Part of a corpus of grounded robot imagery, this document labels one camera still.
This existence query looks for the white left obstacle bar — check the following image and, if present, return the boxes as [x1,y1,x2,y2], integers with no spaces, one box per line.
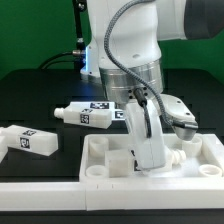
[0,136,8,163]

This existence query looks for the white obstacle bar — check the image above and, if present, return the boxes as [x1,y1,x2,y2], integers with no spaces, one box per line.
[0,136,8,163]
[0,178,224,211]

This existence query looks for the black cables at base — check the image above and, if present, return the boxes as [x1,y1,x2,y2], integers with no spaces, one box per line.
[38,0,92,70]

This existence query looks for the white desk top tray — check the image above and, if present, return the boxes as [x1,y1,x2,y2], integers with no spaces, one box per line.
[79,134,224,182]

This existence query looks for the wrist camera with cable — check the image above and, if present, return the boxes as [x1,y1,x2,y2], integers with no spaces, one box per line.
[104,0,198,141]

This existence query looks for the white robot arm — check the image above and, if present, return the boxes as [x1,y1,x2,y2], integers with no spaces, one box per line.
[86,0,224,170]

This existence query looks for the white front obstacle bar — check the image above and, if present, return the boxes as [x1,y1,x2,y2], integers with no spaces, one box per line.
[0,178,224,211]

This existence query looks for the white sheet with tags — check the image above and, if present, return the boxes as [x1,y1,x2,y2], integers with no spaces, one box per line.
[70,101,125,121]

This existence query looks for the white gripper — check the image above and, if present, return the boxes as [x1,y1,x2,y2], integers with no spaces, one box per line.
[125,100,166,170]

